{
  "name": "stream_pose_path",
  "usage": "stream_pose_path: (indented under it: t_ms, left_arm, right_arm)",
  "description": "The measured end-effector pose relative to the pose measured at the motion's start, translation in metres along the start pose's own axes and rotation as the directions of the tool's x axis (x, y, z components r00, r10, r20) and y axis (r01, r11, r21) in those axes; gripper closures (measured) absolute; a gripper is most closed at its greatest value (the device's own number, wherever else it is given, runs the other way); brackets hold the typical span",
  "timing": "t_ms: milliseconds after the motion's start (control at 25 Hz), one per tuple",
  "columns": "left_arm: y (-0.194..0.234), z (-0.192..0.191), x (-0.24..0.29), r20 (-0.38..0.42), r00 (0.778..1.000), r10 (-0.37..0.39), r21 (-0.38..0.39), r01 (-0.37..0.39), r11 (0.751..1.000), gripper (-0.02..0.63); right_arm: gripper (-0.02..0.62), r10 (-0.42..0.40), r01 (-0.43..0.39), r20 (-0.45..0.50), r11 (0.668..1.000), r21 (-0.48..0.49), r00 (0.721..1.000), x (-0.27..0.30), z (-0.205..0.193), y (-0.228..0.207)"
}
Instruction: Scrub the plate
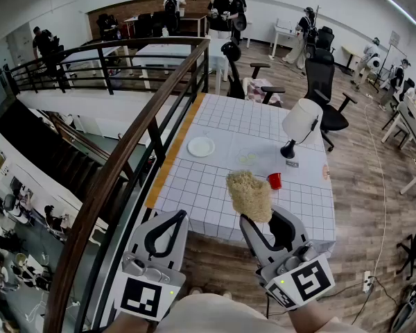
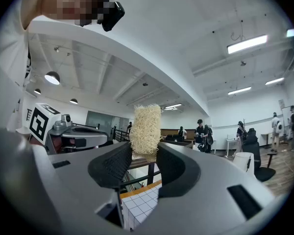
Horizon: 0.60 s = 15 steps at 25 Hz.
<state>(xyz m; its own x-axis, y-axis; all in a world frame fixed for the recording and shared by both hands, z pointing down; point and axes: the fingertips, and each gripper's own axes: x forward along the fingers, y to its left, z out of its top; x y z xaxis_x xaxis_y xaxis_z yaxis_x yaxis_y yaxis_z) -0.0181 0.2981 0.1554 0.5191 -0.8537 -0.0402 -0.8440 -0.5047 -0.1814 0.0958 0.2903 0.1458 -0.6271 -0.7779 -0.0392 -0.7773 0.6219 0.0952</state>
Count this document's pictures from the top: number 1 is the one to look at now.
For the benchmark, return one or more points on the grey floor machine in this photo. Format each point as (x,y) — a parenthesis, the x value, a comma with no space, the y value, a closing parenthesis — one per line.
(407,307)

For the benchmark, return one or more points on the person's right forearm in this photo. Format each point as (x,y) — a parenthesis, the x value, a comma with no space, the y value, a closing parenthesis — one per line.
(308,312)

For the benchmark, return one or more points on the red plastic cup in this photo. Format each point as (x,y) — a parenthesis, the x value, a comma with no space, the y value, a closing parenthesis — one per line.
(274,181)

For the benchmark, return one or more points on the white round plate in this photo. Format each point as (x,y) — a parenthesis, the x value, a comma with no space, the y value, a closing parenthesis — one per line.
(201,146)

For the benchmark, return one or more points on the person's left forearm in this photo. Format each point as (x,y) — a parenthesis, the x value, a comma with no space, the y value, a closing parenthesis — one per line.
(125,324)

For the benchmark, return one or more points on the beige noodle block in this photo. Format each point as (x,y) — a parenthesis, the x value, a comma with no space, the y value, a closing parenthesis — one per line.
(248,196)

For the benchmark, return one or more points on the whiteboard on stand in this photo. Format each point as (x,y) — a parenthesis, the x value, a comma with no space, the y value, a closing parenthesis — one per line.
(397,52)

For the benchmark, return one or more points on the wooden handrail black metal railing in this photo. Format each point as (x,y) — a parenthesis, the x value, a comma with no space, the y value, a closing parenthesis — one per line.
(100,193)

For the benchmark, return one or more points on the white cloth covered table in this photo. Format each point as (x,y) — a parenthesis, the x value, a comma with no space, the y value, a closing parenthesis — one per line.
(90,55)
(173,52)

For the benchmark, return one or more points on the dark wooden staircase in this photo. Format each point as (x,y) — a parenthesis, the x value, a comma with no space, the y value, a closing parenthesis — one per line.
(55,141)

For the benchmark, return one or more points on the white small desk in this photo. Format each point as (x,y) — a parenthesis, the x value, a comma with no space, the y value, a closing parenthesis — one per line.
(282,30)

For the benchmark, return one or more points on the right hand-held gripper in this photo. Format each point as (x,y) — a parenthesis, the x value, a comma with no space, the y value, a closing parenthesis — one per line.
(308,279)

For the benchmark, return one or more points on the white checked tablecloth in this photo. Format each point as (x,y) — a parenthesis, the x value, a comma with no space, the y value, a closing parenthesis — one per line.
(229,123)

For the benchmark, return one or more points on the ceiling strip light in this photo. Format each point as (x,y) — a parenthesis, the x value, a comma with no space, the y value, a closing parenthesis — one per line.
(402,10)

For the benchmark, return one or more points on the person's beige shirt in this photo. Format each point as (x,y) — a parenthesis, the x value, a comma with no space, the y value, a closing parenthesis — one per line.
(222,316)

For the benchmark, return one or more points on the white power strip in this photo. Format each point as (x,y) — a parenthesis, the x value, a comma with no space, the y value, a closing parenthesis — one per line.
(367,281)

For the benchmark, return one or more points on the white shade table lamp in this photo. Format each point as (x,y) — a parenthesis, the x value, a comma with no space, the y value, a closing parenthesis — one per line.
(302,120)

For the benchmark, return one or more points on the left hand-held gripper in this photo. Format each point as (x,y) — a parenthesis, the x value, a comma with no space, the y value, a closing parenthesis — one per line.
(138,297)

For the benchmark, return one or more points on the pink checked cloth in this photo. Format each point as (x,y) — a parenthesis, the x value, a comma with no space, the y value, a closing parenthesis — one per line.
(254,89)

